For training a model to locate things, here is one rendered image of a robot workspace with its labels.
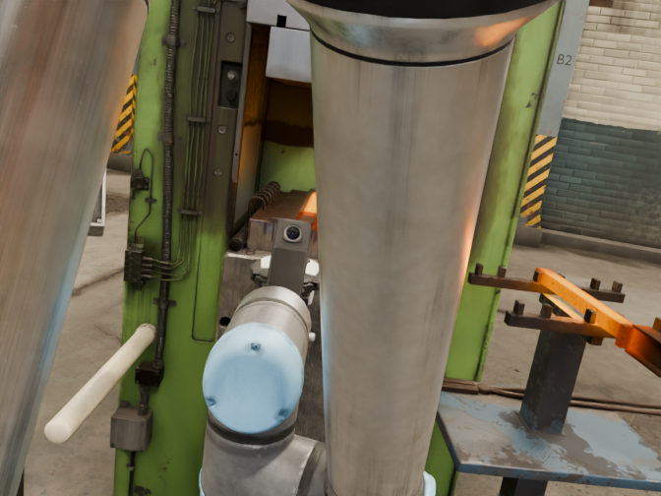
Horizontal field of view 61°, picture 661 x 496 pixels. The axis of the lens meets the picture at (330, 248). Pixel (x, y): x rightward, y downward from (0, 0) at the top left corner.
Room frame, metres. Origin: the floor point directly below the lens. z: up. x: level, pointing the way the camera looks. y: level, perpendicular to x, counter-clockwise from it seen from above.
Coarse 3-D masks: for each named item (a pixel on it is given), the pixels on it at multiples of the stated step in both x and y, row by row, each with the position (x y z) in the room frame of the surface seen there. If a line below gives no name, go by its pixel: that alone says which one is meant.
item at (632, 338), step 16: (544, 272) 1.07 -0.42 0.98; (560, 288) 0.99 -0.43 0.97; (576, 288) 0.98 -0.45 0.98; (576, 304) 0.93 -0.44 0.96; (592, 304) 0.89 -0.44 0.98; (608, 320) 0.84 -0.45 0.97; (624, 320) 0.83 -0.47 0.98; (624, 336) 0.78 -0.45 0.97; (640, 336) 0.77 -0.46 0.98; (656, 336) 0.74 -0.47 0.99; (640, 352) 0.76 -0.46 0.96; (656, 352) 0.73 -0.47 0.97; (656, 368) 0.72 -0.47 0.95
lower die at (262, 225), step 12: (300, 192) 1.54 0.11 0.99; (312, 192) 1.51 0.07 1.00; (276, 204) 1.36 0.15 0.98; (288, 204) 1.33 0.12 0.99; (300, 204) 1.36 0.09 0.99; (252, 216) 1.18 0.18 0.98; (264, 216) 1.20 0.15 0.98; (276, 216) 1.17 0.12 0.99; (288, 216) 1.19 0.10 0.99; (252, 228) 1.15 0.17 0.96; (264, 228) 1.15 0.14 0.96; (252, 240) 1.15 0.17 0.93; (264, 240) 1.15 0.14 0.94; (312, 240) 1.15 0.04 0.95; (312, 252) 1.15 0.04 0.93
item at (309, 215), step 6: (312, 198) 1.36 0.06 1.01; (312, 204) 1.28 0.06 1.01; (306, 210) 1.20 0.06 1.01; (312, 210) 1.21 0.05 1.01; (300, 216) 1.14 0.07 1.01; (306, 216) 1.11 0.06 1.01; (312, 216) 1.12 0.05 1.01; (312, 222) 1.05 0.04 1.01; (312, 228) 1.11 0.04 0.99; (312, 234) 1.08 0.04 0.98
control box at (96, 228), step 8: (104, 176) 1.04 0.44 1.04; (104, 184) 1.04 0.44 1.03; (104, 192) 1.03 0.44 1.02; (104, 200) 1.02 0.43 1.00; (96, 208) 1.01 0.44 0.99; (104, 208) 1.02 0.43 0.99; (96, 216) 1.00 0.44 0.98; (104, 216) 1.01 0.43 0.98; (96, 224) 1.00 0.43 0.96; (104, 224) 1.00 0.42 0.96; (96, 232) 1.03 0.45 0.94
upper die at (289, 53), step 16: (272, 32) 1.15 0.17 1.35; (288, 32) 1.15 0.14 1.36; (304, 32) 1.15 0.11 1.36; (272, 48) 1.15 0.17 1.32; (288, 48) 1.15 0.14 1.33; (304, 48) 1.15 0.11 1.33; (272, 64) 1.15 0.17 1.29; (288, 64) 1.15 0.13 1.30; (304, 64) 1.15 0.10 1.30; (288, 80) 1.16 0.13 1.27; (304, 80) 1.15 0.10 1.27
